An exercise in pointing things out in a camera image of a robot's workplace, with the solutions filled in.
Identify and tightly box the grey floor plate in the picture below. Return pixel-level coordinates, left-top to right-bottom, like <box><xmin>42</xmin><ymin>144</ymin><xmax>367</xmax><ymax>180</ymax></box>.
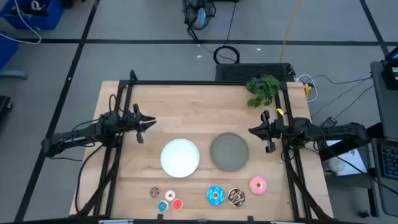
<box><xmin>0</xmin><ymin>70</ymin><xmax>27</xmax><ymax>79</ymax></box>

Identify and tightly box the green leafy plant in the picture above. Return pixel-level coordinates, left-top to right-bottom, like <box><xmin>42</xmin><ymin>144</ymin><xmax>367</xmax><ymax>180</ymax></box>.
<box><xmin>244</xmin><ymin>73</ymin><xmax>280</xmax><ymax>109</ymax></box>

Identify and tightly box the long white cable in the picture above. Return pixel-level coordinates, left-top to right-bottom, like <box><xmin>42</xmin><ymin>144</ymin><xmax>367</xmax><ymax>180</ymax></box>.
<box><xmin>0</xmin><ymin>0</ymin><xmax>42</xmax><ymax>45</ymax></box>

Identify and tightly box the black monitor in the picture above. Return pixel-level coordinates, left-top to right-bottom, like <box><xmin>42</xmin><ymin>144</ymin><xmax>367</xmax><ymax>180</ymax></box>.
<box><xmin>381</xmin><ymin>46</ymin><xmax>398</xmax><ymax>91</ymax></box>

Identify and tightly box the black power adapter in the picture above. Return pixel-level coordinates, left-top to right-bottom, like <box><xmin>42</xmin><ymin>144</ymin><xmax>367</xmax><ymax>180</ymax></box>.
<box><xmin>320</xmin><ymin>116</ymin><xmax>338</xmax><ymax>128</ymax></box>

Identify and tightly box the white round plate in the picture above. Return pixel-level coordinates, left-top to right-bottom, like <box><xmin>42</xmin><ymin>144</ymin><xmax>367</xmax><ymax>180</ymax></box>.
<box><xmin>160</xmin><ymin>138</ymin><xmax>201</xmax><ymax>179</ymax></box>

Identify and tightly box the blue plastic bin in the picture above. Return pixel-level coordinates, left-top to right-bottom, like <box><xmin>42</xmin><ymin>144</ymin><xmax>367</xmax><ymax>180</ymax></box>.
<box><xmin>0</xmin><ymin>30</ymin><xmax>19</xmax><ymax>71</ymax></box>
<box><xmin>0</xmin><ymin>0</ymin><xmax>65</xmax><ymax>31</ymax></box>

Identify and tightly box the large blue frosted donut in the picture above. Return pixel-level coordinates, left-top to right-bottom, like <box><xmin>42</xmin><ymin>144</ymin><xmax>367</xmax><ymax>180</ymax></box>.
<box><xmin>206</xmin><ymin>185</ymin><xmax>226</xmax><ymax>206</ymax></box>

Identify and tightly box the white cup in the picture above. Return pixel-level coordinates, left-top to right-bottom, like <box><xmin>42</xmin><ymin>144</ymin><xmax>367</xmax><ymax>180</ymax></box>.
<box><xmin>328</xmin><ymin>157</ymin><xmax>346</xmax><ymax>174</ymax></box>

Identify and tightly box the yellow hanging cable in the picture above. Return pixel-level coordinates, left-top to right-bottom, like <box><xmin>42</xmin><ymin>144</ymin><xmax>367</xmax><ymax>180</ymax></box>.
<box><xmin>279</xmin><ymin>0</ymin><xmax>303</xmax><ymax>63</ymax></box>

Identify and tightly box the white paper sheet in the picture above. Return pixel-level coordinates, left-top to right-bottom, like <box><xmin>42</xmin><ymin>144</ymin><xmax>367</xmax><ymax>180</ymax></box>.
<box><xmin>323</xmin><ymin>139</ymin><xmax>368</xmax><ymax>177</ymax></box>

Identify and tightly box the black aluminium table frame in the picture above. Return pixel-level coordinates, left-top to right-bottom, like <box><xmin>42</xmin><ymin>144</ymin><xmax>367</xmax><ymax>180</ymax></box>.
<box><xmin>74</xmin><ymin>70</ymin><xmax>335</xmax><ymax>224</ymax></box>

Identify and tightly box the large pink frosted donut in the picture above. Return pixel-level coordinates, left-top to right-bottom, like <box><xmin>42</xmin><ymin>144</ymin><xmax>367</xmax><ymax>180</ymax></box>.
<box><xmin>249</xmin><ymin>175</ymin><xmax>268</xmax><ymax>195</ymax></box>

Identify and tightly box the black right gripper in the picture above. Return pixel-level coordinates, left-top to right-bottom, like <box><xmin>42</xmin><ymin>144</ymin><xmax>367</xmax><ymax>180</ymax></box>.
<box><xmin>248</xmin><ymin>110</ymin><xmax>285</xmax><ymax>154</ymax></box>

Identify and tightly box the coiled black cable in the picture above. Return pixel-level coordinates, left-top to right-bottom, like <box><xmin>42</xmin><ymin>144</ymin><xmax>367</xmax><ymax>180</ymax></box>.
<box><xmin>213</xmin><ymin>45</ymin><xmax>241</xmax><ymax>65</ymax></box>

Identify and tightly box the white power cable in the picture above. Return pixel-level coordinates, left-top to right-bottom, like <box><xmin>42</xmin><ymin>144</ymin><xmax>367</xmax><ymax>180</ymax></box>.
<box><xmin>297</xmin><ymin>73</ymin><xmax>318</xmax><ymax>103</ymax></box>

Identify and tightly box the black computer case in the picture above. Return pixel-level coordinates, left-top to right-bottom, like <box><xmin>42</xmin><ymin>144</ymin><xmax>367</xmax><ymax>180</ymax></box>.
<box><xmin>215</xmin><ymin>63</ymin><xmax>295</xmax><ymax>83</ymax></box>

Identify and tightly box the large chocolate frosted donut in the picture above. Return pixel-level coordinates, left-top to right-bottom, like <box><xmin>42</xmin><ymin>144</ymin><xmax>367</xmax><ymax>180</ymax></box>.
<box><xmin>227</xmin><ymin>187</ymin><xmax>246</xmax><ymax>208</ymax></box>

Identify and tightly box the grey-green round plate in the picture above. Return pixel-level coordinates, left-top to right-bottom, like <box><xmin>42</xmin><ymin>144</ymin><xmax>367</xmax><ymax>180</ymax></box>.
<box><xmin>210</xmin><ymin>132</ymin><xmax>249</xmax><ymax>172</ymax></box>

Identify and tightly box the black floor fan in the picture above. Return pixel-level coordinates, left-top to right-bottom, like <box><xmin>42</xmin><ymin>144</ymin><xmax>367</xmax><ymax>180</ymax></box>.
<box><xmin>182</xmin><ymin>0</ymin><xmax>216</xmax><ymax>31</ymax></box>

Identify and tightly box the black desk bar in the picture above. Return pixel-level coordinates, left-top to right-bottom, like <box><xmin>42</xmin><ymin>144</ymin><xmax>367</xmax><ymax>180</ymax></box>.
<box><xmin>320</xmin><ymin>123</ymin><xmax>384</xmax><ymax>161</ymax></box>

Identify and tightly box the black keyboard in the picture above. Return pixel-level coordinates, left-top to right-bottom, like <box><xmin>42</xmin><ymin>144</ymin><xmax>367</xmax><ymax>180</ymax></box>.
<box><xmin>377</xmin><ymin>144</ymin><xmax>398</xmax><ymax>181</ymax></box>

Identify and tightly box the grey side cabinet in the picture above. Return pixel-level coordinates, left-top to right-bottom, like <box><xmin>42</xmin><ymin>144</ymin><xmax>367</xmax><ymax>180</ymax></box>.
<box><xmin>369</xmin><ymin>60</ymin><xmax>398</xmax><ymax>141</ymax></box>

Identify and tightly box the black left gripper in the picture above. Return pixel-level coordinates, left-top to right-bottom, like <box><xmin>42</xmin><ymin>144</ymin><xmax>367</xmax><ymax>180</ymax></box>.
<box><xmin>123</xmin><ymin>103</ymin><xmax>157</xmax><ymax>144</ymax></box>

